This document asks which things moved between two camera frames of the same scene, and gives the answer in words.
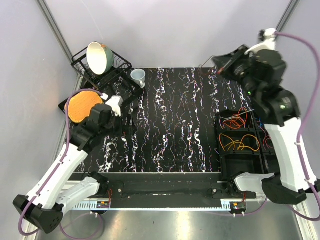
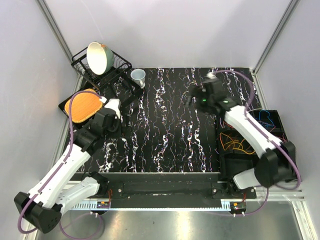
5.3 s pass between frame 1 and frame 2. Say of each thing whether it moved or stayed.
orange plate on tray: stayed
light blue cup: stayed
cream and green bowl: stayed
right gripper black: moved
